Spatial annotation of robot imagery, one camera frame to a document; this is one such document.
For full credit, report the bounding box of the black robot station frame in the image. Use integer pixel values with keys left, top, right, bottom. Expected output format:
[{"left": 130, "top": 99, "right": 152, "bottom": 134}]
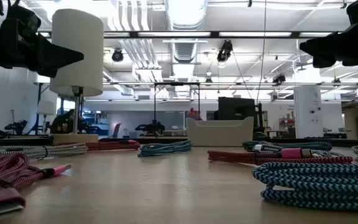
[{"left": 153, "top": 82, "right": 201, "bottom": 125}]

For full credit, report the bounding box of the overhead frame light bar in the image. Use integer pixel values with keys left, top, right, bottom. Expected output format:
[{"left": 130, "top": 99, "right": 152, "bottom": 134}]
[{"left": 37, "top": 30, "right": 344, "bottom": 39}]

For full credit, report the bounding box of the small white shade lamp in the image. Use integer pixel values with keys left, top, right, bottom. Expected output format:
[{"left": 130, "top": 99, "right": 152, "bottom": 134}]
[{"left": 37, "top": 100, "right": 57, "bottom": 134}]

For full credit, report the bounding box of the silver ceiling air duct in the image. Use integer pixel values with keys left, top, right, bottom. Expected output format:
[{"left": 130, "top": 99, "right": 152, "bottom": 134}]
[{"left": 165, "top": 0, "right": 208, "bottom": 63}]

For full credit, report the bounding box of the blue storage cabinet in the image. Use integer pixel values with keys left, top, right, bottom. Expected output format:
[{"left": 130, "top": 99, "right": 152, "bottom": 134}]
[{"left": 82, "top": 110, "right": 110, "bottom": 136}]

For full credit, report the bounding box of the pink braided USB cable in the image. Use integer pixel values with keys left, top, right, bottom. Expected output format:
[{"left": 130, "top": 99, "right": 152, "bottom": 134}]
[
  {"left": 0, "top": 152, "right": 73, "bottom": 223},
  {"left": 85, "top": 139, "right": 141, "bottom": 152},
  {"left": 207, "top": 147, "right": 354, "bottom": 166}
]

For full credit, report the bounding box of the white shade wooden base lamp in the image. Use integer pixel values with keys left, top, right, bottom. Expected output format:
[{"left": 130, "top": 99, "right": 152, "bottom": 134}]
[{"left": 48, "top": 8, "right": 104, "bottom": 146}]

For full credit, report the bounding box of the white square pillar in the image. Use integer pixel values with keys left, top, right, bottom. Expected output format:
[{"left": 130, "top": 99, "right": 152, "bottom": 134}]
[{"left": 293, "top": 85, "right": 322, "bottom": 139}]

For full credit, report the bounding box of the black ceiling track light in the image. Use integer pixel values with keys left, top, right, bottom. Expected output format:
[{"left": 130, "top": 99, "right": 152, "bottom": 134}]
[
  {"left": 111, "top": 48, "right": 124, "bottom": 63},
  {"left": 272, "top": 73, "right": 287, "bottom": 85},
  {"left": 216, "top": 39, "right": 234, "bottom": 63}
]

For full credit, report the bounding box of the black aluminium table frame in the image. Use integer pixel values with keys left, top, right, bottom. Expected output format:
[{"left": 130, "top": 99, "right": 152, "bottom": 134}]
[{"left": 0, "top": 136, "right": 358, "bottom": 148}]

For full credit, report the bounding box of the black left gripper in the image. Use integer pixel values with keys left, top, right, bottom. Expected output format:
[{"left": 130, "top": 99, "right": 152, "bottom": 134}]
[{"left": 0, "top": 0, "right": 85, "bottom": 79}]

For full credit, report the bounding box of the thin black hanging cable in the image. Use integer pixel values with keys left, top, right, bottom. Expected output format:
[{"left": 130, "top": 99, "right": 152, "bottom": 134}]
[{"left": 255, "top": 0, "right": 267, "bottom": 103}]

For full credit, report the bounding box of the light grey rectangular bin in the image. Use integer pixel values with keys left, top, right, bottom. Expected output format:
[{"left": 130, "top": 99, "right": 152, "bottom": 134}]
[{"left": 186, "top": 116, "right": 255, "bottom": 147}]

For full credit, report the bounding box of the black computer monitor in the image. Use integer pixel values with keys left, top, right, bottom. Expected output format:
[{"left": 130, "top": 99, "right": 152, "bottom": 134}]
[{"left": 218, "top": 96, "right": 257, "bottom": 121}]

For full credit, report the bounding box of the teal braided USB cable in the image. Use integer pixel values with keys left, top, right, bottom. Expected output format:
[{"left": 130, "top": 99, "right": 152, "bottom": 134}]
[
  {"left": 242, "top": 141, "right": 333, "bottom": 152},
  {"left": 137, "top": 139, "right": 193, "bottom": 158},
  {"left": 252, "top": 161, "right": 358, "bottom": 213}
]

